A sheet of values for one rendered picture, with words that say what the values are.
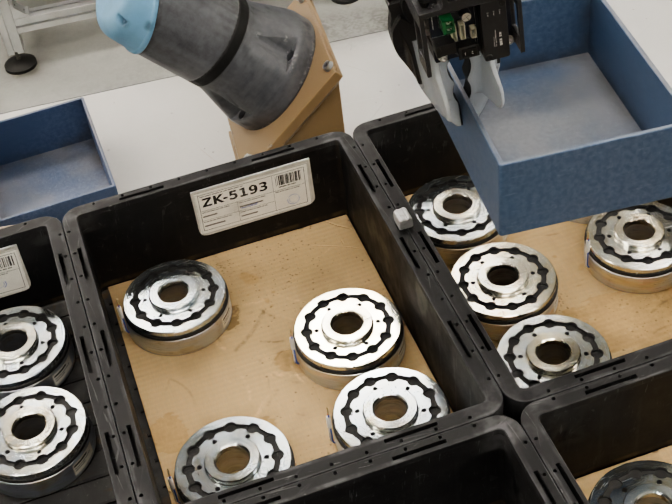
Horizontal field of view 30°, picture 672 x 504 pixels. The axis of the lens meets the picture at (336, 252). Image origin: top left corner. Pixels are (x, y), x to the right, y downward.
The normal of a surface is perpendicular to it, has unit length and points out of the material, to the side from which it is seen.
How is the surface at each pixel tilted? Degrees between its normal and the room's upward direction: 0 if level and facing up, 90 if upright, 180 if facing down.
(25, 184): 0
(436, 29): 90
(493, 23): 90
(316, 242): 0
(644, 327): 0
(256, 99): 84
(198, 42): 82
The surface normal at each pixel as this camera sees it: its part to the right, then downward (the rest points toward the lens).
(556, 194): 0.22, 0.66
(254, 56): 0.22, 0.17
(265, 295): -0.11, -0.72
